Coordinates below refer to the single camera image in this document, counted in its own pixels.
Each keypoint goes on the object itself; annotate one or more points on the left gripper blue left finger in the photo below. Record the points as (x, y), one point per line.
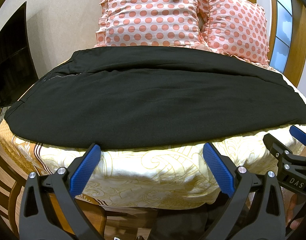
(70, 182)

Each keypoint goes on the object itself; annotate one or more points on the person's right hand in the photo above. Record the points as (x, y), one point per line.
(290, 214)

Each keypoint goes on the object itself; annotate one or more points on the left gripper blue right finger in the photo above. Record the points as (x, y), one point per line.
(237, 183)

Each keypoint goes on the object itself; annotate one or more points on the right pink polka-dot pillow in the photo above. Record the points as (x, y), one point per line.
(235, 28)

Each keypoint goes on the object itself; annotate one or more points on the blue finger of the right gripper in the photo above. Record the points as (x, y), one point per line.
(284, 154)
(298, 134)

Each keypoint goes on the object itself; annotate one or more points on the yellow patterned bed mattress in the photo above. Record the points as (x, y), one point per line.
(169, 177)

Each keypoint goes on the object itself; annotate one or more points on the arched wooden frame window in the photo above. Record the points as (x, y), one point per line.
(287, 36)

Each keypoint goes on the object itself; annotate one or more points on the wooden chair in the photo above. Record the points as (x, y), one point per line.
(12, 179)

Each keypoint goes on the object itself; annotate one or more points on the left pink polka-dot pillow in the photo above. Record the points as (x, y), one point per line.
(169, 23)

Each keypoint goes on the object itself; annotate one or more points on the pink polka-dot pillow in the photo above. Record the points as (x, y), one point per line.
(235, 28)
(169, 23)

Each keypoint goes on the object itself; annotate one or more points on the black pants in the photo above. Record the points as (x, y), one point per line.
(138, 97)

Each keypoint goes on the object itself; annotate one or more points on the black television screen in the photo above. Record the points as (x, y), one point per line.
(17, 70)

